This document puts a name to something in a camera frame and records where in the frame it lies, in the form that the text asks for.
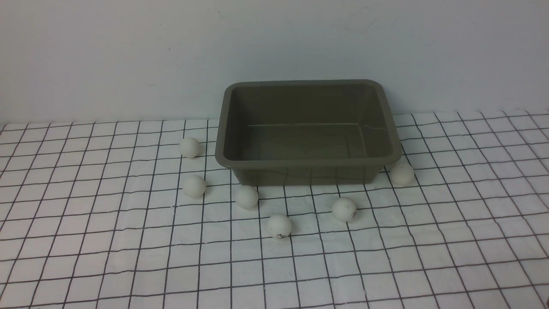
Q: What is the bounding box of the white printed ping-pong ball front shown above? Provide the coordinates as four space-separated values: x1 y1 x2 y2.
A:
267 214 292 240

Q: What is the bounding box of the white printed ping-pong ball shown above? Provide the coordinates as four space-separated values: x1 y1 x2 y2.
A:
332 197 357 222
267 214 292 240

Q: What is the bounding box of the olive green plastic bin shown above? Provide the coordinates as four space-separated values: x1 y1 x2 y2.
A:
214 79 402 186

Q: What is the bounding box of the white checkered tablecloth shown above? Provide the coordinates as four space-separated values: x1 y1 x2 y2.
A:
0 110 549 309

